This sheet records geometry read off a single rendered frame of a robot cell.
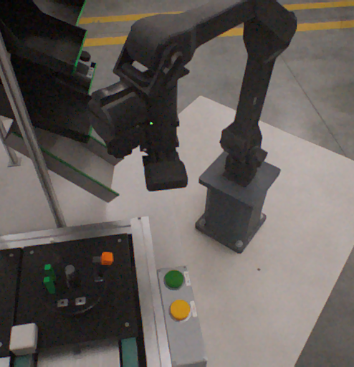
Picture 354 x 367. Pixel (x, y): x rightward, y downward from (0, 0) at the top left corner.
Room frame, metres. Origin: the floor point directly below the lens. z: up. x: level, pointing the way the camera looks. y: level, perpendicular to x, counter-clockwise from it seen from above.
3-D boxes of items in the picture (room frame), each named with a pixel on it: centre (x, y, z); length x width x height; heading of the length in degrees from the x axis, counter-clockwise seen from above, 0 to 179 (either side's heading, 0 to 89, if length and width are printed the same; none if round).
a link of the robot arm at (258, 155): (0.62, -0.16, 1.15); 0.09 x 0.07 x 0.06; 42
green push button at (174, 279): (0.40, -0.01, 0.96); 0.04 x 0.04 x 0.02
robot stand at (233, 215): (0.62, -0.17, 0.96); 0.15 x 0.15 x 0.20; 53
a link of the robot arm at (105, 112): (0.43, 0.05, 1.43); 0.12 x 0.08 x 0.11; 132
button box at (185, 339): (0.33, -0.02, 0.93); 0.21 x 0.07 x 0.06; 9
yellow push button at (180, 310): (0.33, -0.02, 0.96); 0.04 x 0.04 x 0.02
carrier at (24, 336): (0.38, 0.20, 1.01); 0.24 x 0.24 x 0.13; 9
